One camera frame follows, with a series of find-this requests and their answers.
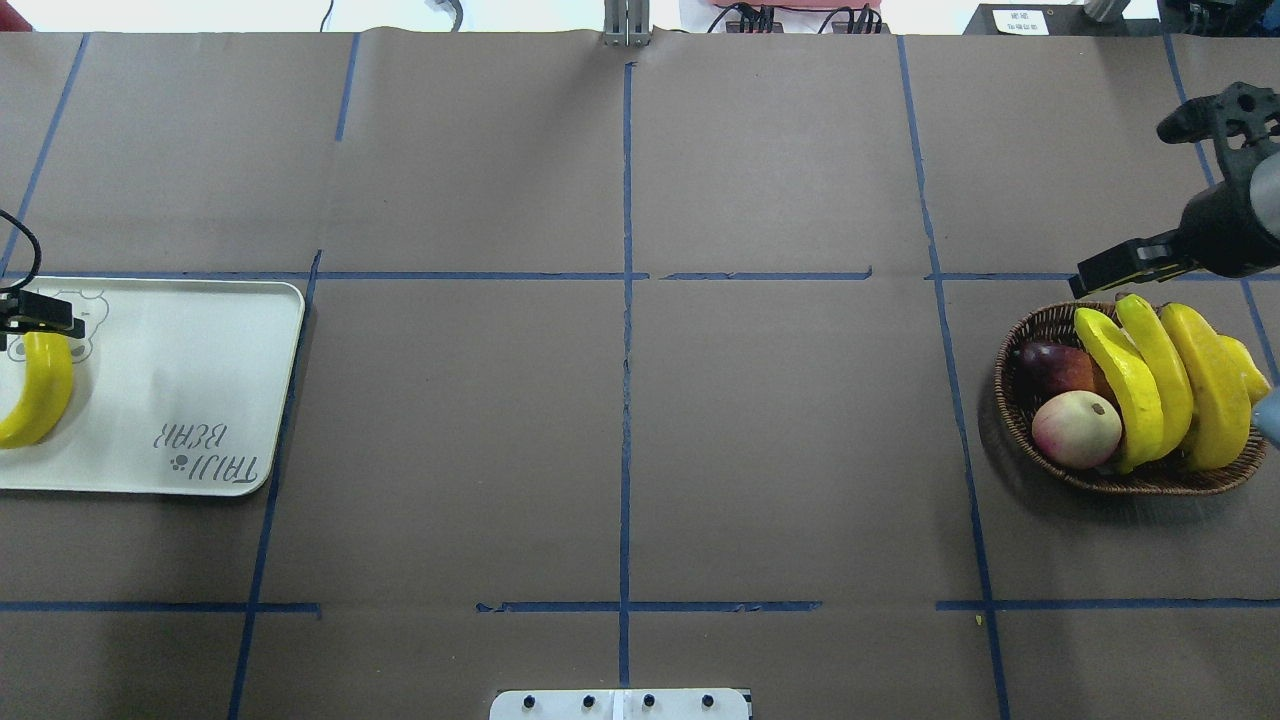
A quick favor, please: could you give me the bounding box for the white bear tray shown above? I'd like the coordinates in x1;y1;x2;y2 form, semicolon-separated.
1;275;306;497

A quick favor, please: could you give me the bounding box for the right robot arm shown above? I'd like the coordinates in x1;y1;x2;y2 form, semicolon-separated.
1069;152;1277;375

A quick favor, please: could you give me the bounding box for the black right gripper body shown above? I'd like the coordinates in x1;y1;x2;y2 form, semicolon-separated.
1176;181;1279;278

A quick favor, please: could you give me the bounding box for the large yellow banana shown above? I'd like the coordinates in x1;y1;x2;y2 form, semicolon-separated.
1158;304;1252;471

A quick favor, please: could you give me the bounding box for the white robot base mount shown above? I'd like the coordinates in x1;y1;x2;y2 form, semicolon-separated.
488;687;754;719

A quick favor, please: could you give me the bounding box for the silver metal cylinder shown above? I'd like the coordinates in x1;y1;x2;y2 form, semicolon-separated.
1082;0;1132;24

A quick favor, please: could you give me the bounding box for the brown wicker basket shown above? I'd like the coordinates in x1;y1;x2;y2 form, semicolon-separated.
984;301;1268;497

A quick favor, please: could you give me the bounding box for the small black label box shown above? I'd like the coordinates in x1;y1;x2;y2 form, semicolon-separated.
963;3;1084;37

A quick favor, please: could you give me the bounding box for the dark red mango fruit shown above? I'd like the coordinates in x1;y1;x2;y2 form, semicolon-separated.
1012;341;1115;401

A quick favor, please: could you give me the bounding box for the pale pink apple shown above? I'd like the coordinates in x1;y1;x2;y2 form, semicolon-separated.
1030;389;1123;470

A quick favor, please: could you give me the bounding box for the aluminium frame post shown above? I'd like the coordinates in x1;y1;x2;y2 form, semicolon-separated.
602;0;652;47

